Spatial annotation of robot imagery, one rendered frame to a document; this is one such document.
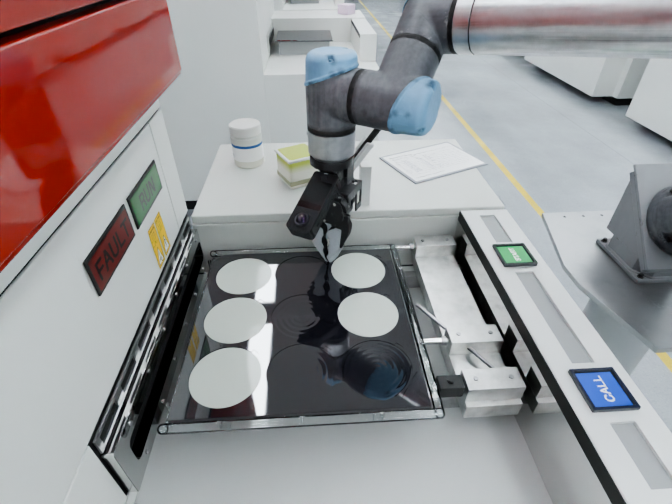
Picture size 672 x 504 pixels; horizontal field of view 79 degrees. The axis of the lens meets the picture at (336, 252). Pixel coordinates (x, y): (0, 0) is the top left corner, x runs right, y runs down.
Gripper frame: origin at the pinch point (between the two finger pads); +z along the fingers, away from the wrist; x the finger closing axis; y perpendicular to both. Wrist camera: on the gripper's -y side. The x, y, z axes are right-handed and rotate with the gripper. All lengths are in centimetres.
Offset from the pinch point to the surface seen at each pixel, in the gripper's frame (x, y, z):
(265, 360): -2.2, -23.9, 1.2
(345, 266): -3.6, 0.6, 1.2
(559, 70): -37, 514, 76
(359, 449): -18.5, -26.0, 9.2
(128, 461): 3.9, -43.2, 1.0
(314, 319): -4.7, -13.5, 1.3
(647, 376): -96, 90, 91
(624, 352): -62, 33, 30
